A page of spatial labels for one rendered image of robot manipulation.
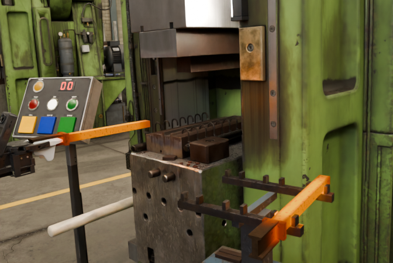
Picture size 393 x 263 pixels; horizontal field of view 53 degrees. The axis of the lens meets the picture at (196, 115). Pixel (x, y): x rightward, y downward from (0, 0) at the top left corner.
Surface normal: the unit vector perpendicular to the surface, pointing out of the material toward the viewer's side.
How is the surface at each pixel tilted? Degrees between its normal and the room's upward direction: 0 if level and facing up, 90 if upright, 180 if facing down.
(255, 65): 90
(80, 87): 60
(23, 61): 89
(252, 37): 90
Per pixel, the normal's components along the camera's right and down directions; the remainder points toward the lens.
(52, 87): -0.31, -0.35
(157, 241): -0.70, 0.15
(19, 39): 0.52, 0.10
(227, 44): 0.72, 0.08
